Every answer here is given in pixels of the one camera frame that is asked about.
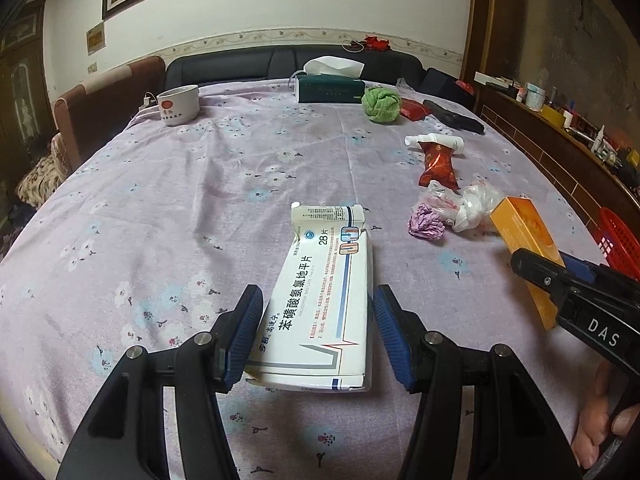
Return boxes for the white crumpled plastic bag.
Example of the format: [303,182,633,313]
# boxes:
[447,182,507,233]

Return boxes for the green cloth ball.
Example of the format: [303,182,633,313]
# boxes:
[361,87,402,125]

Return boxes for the clear pink printed plastic wrapper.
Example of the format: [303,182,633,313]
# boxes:
[414,180,463,213]

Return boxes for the red snack packet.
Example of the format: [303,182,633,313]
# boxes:
[417,140,461,192]

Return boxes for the wooden brick-pattern counter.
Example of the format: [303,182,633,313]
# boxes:
[472,72,640,261]

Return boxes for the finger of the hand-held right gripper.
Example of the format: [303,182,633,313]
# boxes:
[510,248,573,311]
[560,254,601,286]

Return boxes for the red plastic basket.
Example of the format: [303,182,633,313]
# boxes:
[596,207,640,281]

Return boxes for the purple crumpled paper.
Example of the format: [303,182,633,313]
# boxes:
[408,203,447,242]

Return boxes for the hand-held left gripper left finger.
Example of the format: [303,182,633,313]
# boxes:
[56,284,265,480]

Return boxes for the white spray bottle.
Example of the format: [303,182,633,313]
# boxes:
[404,132,464,154]

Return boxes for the wooden partition frame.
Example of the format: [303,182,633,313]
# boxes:
[460,0,531,126]

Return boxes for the brown armchair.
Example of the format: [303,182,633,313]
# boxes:
[17,55,166,211]

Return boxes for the floral purple tablecloth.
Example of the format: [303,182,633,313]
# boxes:
[0,80,616,480]

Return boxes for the person's right hand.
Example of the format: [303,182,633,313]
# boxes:
[570,360,640,471]

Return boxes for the black leather sofa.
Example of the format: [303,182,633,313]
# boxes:
[165,45,426,93]

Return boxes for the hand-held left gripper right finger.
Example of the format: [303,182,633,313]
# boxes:
[372,284,583,480]

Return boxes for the small yellow wall plaque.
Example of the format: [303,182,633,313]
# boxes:
[86,20,106,57]

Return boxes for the orange box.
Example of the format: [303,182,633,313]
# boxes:
[489,196,567,331]

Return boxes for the green tissue box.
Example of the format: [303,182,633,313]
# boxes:
[293,56,366,104]

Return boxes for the light blue round tin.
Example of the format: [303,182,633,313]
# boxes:
[525,82,547,111]

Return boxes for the white medicine box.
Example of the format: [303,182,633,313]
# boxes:
[242,201,375,393]

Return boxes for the red pouch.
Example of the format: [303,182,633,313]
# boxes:
[399,99,429,122]

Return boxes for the dark wooden cabinet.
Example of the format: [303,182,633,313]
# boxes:
[0,0,57,201]

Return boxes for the black wallet case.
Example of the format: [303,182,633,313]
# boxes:
[423,99,487,135]

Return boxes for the white ceramic cup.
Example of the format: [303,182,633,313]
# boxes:
[156,85,201,127]

